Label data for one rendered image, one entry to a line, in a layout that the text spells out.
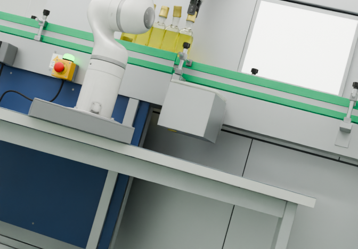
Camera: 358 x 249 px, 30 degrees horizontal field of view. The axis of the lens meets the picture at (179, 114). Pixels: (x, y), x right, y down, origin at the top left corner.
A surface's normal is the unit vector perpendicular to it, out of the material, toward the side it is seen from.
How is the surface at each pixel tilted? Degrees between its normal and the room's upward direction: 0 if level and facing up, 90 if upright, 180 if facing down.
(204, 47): 90
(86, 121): 90
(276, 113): 90
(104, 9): 98
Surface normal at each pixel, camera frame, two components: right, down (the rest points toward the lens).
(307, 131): -0.23, -0.14
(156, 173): 0.24, 0.00
